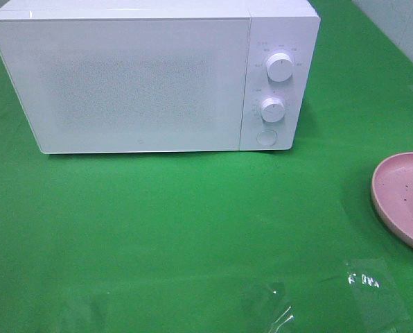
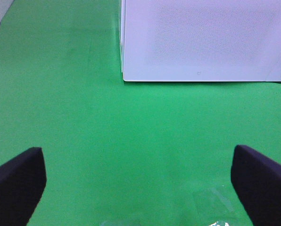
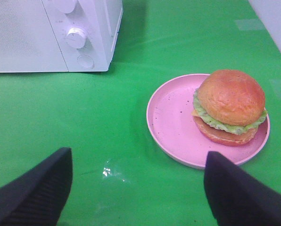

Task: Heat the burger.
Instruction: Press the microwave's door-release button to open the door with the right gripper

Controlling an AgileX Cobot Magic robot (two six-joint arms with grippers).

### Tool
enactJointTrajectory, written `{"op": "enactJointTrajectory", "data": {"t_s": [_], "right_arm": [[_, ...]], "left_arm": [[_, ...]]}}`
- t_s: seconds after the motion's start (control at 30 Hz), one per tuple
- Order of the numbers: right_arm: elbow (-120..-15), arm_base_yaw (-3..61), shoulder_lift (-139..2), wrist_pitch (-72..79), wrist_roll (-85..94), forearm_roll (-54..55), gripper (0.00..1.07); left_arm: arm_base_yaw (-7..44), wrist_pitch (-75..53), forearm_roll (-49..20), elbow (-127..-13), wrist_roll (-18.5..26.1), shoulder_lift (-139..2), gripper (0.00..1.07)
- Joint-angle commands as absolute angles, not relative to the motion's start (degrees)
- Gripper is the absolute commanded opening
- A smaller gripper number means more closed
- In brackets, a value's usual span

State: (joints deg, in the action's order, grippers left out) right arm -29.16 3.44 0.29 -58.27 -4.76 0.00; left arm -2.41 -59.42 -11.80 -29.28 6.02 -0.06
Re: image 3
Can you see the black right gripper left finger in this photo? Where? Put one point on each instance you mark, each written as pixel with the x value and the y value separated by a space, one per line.
pixel 38 197

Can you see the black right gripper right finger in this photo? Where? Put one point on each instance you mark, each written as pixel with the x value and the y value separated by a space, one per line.
pixel 236 198

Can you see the burger with lettuce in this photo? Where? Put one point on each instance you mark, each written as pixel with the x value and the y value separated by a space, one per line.
pixel 229 107

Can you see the pink speckled plate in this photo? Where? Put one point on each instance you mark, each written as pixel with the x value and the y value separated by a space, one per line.
pixel 171 124

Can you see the round microwave door button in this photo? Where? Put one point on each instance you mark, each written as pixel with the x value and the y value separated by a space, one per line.
pixel 85 61

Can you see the white microwave door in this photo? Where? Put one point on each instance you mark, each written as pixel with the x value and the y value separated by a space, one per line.
pixel 27 40

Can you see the clear tape patch front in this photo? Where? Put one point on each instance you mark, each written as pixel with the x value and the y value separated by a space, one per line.
pixel 114 169

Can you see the white microwave oven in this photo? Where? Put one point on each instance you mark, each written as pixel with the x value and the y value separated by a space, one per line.
pixel 100 20

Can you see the lower white microwave knob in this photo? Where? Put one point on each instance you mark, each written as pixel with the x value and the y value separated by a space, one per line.
pixel 76 38

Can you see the white microwave knob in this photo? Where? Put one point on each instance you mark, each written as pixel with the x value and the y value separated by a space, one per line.
pixel 63 6
pixel 76 38

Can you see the upper white microwave knob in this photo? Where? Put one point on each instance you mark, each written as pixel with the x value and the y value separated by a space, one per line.
pixel 63 6

